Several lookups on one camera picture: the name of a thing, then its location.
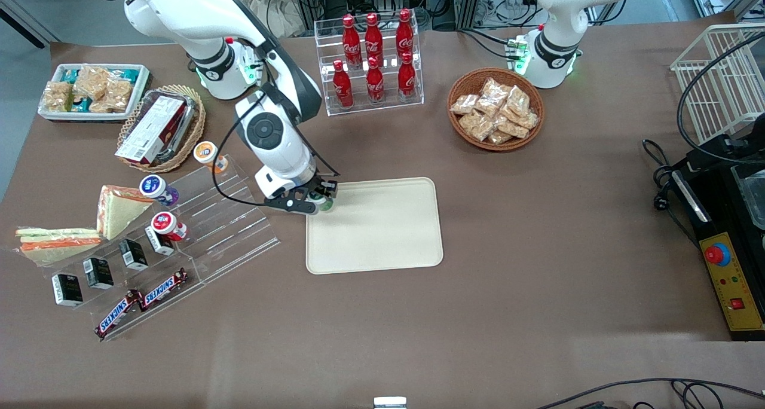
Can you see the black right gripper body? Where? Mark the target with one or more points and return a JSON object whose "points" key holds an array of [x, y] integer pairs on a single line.
{"points": [[317, 188]]}

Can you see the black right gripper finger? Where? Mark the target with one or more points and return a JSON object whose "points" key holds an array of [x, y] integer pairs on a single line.
{"points": [[309, 207], [329, 188]]}

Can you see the green gum bottle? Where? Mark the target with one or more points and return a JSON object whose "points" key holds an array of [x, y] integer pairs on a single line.
{"points": [[326, 204]]}

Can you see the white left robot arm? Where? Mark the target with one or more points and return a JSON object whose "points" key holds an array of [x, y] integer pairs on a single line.
{"points": [[556, 50]]}

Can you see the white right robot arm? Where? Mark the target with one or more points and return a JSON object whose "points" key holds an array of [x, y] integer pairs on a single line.
{"points": [[209, 14]]}

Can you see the beige plastic tray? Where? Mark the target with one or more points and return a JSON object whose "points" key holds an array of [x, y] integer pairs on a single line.
{"points": [[382, 229]]}

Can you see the orange gum bottle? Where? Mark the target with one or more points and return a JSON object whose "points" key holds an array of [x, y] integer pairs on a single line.
{"points": [[206, 153]]}

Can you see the red gum bottle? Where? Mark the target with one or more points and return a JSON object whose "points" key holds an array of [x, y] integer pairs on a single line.
{"points": [[165, 224]]}

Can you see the purple gum bottle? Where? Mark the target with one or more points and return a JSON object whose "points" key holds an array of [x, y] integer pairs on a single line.
{"points": [[155, 188]]}

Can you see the clear acrylic stepped display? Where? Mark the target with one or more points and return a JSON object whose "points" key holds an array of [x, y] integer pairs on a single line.
{"points": [[233, 241]]}

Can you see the red cola bottle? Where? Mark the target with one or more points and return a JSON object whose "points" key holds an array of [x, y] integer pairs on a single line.
{"points": [[404, 35], [375, 86], [373, 38], [342, 89], [351, 41], [407, 81]]}

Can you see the oval light wicker basket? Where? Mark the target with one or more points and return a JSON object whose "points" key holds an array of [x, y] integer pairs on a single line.
{"points": [[192, 137]]}

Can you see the clear acrylic bottle rack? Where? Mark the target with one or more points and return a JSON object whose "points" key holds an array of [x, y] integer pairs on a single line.
{"points": [[412, 95]]}

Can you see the small black box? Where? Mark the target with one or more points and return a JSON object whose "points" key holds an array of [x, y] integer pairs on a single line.
{"points": [[67, 289], [133, 255], [159, 241], [98, 273]]}

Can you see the snickers chocolate bar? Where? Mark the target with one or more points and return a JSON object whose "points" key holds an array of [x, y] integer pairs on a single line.
{"points": [[164, 289], [118, 313]]}

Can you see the red white cookie box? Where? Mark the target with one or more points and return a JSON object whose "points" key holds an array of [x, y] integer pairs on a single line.
{"points": [[150, 131]]}

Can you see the clear snack packet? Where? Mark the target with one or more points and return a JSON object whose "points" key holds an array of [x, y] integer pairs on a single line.
{"points": [[513, 128], [499, 137], [464, 104], [482, 130], [496, 89], [518, 100], [470, 121], [488, 106]]}

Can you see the triangular wrapped sandwich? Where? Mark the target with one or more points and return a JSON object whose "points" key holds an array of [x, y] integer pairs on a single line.
{"points": [[119, 213]]}

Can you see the round brown wicker basket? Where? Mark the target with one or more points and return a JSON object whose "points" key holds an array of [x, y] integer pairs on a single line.
{"points": [[463, 83]]}

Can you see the white rectangular snack bin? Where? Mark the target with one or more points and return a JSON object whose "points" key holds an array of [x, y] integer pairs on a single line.
{"points": [[140, 92]]}

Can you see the clear rice cracker packet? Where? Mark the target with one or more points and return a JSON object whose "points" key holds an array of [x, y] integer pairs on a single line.
{"points": [[118, 94], [92, 81], [57, 96]]}

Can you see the teal snack packet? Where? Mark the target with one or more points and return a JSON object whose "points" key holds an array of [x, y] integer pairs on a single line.
{"points": [[70, 75], [125, 73]]}

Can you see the flat wrapped sandwich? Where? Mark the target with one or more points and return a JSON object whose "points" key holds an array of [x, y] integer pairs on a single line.
{"points": [[57, 246]]}

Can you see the red emergency stop button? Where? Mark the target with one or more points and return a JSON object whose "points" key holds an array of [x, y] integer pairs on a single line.
{"points": [[716, 254]]}

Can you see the black device on control box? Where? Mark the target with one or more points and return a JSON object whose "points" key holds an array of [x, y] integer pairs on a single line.
{"points": [[726, 149]]}

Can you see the black yellow control box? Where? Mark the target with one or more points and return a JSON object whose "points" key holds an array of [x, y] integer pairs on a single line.
{"points": [[732, 277]]}

